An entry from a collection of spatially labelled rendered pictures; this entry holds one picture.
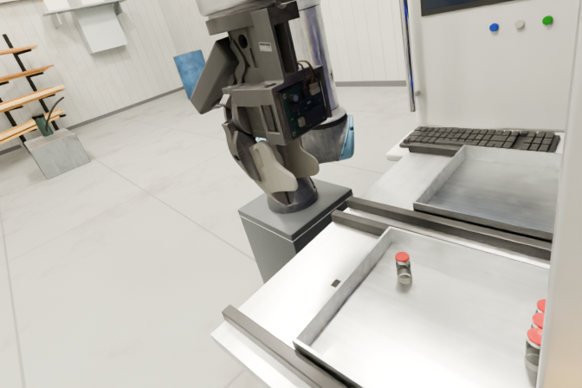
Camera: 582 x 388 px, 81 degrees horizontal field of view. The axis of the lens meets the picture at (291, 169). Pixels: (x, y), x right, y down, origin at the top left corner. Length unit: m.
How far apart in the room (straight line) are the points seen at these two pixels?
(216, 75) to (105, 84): 9.06
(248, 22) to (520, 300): 0.48
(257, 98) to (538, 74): 0.96
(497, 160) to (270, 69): 0.66
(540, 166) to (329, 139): 0.45
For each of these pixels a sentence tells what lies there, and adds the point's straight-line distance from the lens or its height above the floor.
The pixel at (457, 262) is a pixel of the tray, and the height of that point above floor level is 0.88.
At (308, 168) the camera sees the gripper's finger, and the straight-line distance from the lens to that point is 0.38.
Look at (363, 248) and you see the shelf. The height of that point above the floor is 0.88.
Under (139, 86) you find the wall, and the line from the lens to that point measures 9.62.
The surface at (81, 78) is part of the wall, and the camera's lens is 9.31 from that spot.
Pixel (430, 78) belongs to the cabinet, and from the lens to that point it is 1.25.
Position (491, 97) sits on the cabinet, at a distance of 1.21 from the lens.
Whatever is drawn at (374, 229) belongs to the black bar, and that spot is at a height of 0.89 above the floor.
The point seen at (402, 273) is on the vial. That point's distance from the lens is 0.55.
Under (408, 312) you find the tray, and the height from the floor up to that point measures 0.88.
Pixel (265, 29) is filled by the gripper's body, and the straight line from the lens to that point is 0.30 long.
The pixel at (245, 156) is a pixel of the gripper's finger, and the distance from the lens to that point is 0.36.
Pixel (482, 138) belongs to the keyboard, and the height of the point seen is 0.82.
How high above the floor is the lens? 1.29
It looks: 25 degrees down
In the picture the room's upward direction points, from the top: 15 degrees counter-clockwise
